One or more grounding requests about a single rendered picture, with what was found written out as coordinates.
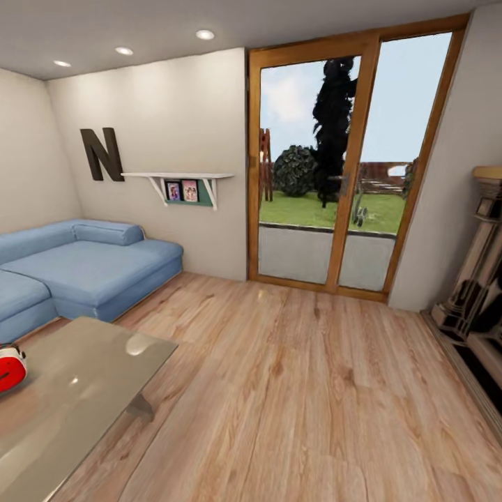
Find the door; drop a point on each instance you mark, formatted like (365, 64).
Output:
(339, 133)

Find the coffee table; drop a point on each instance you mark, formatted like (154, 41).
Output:
(79, 381)

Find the picture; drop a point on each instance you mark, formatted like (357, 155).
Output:
(173, 190)
(189, 190)

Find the shelf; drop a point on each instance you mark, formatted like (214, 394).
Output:
(206, 186)

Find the wood fireplace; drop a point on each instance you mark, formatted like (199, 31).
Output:
(468, 325)

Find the radio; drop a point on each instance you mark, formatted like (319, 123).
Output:
(12, 367)

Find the decorative sign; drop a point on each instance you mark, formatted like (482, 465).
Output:
(96, 153)

